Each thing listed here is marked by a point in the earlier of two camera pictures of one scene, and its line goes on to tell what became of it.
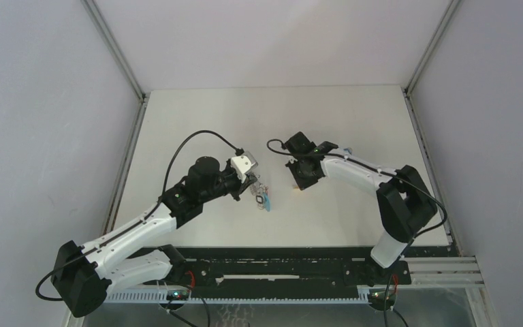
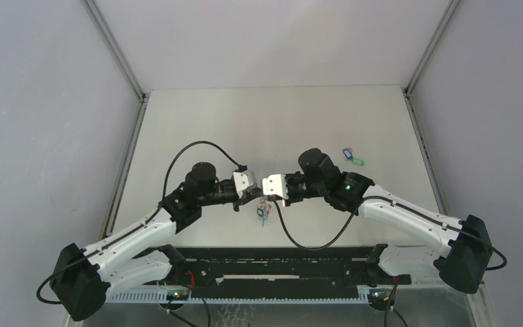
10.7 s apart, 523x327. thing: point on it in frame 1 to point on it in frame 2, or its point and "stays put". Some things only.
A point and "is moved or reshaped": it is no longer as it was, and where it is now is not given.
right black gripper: [303, 184] to [291, 200]
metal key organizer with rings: [259, 189] is moved or reshaped
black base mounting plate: [288, 268] stays put
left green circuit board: [178, 295] stays put
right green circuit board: [379, 296] stays put
